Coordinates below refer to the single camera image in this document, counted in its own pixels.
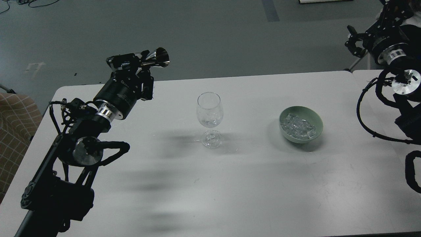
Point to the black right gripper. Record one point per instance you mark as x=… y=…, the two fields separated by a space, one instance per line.
x=384 y=40

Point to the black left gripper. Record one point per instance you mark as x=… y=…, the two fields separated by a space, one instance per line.
x=122 y=93

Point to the steel double jigger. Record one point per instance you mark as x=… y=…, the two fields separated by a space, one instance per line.
x=159 y=57

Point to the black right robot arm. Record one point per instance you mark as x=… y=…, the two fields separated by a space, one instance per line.
x=398 y=86

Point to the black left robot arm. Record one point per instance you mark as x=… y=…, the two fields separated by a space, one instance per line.
x=61 y=189

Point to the clear wine glass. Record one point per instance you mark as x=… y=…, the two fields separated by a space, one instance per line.
x=209 y=112

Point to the pile of ice cubes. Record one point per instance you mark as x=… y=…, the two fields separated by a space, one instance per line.
x=297 y=127

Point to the person in dark clothes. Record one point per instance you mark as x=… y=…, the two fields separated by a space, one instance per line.
x=415 y=20

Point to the green bowl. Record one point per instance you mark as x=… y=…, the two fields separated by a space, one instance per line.
x=307 y=114

